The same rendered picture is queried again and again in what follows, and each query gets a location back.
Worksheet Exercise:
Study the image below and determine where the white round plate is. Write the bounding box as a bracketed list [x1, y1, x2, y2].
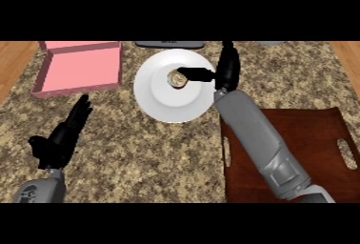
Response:
[133, 48, 223, 124]

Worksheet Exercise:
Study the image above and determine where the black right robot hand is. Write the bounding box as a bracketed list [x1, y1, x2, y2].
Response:
[176, 41, 243, 93]

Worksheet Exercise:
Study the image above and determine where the pink open box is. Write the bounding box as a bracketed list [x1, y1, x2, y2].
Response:
[32, 41, 125, 99]

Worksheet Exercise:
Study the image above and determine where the pale grey object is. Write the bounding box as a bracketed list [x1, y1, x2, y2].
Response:
[256, 41, 287, 47]

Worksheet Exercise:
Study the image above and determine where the cupcake with cream swirl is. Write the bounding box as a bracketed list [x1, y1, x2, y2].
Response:
[167, 69, 192, 90]

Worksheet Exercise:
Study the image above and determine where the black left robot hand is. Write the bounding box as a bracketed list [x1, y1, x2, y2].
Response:
[27, 93, 95, 171]

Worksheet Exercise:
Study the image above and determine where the dark grey flat appliance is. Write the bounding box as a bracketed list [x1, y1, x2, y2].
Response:
[135, 41, 206, 50]

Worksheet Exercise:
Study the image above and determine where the brown wooden tray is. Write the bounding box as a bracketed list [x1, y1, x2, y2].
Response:
[220, 106, 360, 204]

